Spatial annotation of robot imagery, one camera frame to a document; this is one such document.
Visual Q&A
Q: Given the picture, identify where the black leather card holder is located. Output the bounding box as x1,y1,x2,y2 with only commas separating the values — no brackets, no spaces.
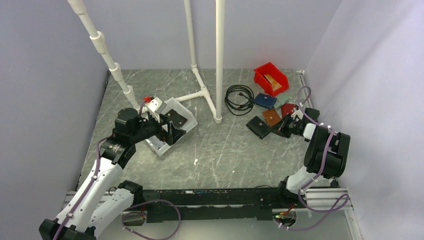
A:
246,116,271,140

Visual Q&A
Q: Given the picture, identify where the red plastic bin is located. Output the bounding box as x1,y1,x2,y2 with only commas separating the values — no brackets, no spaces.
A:
253,62,289,97

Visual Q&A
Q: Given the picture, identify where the gold card in bin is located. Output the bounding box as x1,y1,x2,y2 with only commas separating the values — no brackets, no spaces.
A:
264,74,282,91

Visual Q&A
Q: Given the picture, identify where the white PVC pipe frame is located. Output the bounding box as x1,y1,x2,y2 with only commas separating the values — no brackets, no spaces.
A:
67,0,226,124

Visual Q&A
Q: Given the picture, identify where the white plastic divided tray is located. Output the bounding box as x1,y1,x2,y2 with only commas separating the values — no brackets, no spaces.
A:
142,97,198,156

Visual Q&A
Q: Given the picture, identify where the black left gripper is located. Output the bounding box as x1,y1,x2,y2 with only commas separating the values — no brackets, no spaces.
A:
130,111,186,145

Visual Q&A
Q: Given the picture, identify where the mint green card holder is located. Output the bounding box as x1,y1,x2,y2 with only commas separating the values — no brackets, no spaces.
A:
273,93,290,110

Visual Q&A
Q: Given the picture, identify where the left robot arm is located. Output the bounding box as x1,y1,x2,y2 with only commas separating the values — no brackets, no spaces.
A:
39,108,187,240

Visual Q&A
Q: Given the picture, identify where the black coiled cable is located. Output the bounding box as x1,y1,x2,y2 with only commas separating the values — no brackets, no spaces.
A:
224,84,255,116

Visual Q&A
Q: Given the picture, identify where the brown leather card holder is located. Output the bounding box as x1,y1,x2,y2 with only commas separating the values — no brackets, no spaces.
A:
262,109,282,127

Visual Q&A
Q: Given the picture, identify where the red leather card holder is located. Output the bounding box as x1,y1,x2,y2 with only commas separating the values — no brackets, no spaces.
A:
281,103,297,119

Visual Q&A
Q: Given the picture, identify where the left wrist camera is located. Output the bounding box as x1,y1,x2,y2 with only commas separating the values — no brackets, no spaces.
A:
141,96,167,117

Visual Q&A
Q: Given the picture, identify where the blue leather card holder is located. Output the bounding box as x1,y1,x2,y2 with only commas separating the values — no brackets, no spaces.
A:
253,93,277,109

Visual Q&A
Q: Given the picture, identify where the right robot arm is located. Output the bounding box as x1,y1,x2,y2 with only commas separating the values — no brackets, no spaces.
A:
272,107,351,208

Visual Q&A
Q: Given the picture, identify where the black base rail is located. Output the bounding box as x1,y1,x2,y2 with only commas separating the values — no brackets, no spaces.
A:
124,185,301,223

